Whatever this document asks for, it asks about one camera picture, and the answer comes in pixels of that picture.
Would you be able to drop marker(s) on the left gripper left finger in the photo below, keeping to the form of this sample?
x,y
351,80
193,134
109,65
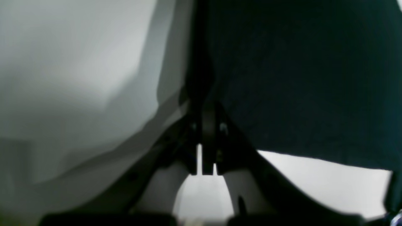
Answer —
x,y
145,194

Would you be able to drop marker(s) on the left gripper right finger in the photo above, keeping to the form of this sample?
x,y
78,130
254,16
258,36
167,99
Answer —
x,y
260,194

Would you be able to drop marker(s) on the black T-shirt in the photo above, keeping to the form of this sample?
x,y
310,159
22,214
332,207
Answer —
x,y
313,78

